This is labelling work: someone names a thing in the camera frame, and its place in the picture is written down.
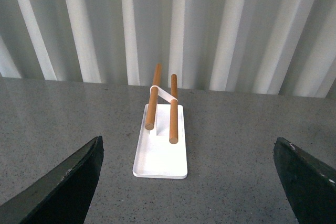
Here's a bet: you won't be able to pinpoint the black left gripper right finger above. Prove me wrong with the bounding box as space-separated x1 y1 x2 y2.
274 137 335 223

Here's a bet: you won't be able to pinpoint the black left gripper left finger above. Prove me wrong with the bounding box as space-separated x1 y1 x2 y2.
1 136 104 223

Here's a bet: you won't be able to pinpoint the white towel rack wooden bars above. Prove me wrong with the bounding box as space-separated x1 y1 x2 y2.
132 63 188 179

